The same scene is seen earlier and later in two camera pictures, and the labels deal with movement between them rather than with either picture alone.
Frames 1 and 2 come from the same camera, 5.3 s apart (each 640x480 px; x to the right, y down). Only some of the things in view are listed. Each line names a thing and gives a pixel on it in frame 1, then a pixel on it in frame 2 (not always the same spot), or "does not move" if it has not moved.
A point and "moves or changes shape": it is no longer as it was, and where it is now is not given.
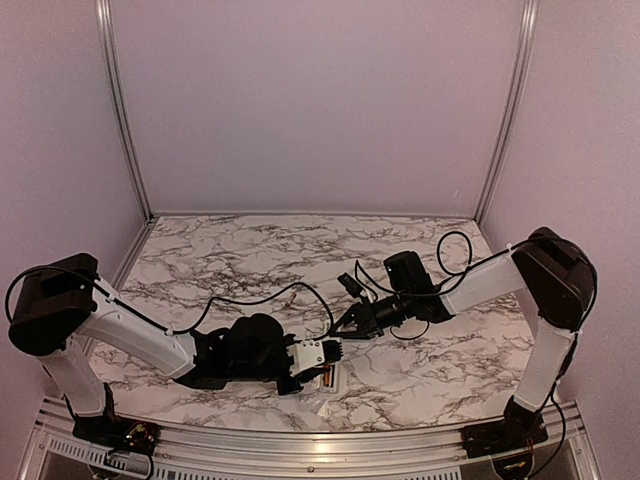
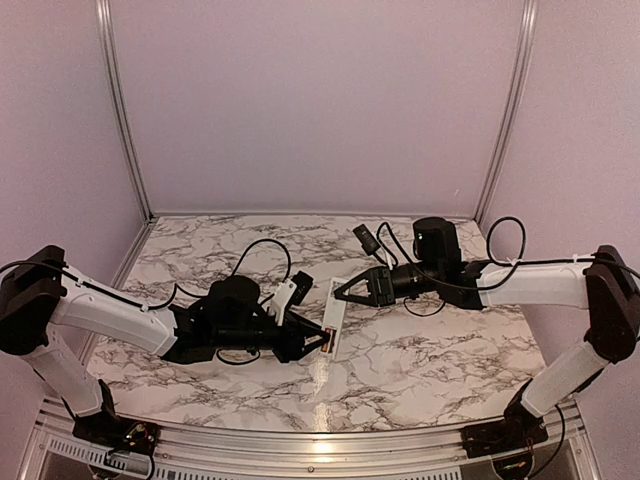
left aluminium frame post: [105, 17] does not move
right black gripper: [367, 325] -> [385, 298]
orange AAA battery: [326, 376] moves or changes shape
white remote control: [333, 387] -> [335, 313]
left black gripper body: [296, 386] -> [286, 349]
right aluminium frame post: [527, 39] does not move
